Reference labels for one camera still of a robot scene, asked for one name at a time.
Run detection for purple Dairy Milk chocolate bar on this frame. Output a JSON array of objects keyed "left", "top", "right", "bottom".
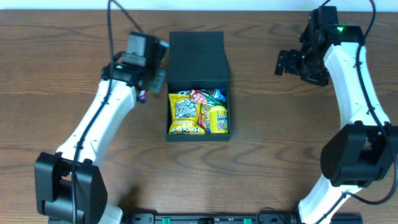
[{"left": 137, "top": 90, "right": 147, "bottom": 103}]

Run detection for yellow sunflower seed snack bag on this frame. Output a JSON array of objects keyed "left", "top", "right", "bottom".
[{"left": 169, "top": 93, "right": 205, "bottom": 135}]

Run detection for dark green hinged gift box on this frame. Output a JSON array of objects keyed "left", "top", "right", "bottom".
[{"left": 165, "top": 31, "right": 233, "bottom": 142}]

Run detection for red green Milo KitKat bar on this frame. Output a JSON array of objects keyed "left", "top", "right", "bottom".
[{"left": 188, "top": 90, "right": 223, "bottom": 106}]

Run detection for green Haribo gummy worms bag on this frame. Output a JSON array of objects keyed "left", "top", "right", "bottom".
[{"left": 198, "top": 105, "right": 215, "bottom": 134}]

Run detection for blue Oreo cookie pack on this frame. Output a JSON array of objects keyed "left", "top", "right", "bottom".
[{"left": 175, "top": 88, "right": 227, "bottom": 103}]

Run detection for yellow Mentos gum bottle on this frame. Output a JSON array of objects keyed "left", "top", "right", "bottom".
[{"left": 209, "top": 105, "right": 229, "bottom": 134}]

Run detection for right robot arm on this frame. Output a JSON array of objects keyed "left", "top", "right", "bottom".
[{"left": 275, "top": 3, "right": 397, "bottom": 223}]

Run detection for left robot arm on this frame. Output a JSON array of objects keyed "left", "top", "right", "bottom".
[{"left": 34, "top": 32, "right": 169, "bottom": 224}]

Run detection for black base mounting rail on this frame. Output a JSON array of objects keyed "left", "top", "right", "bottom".
[{"left": 121, "top": 213, "right": 299, "bottom": 224}]

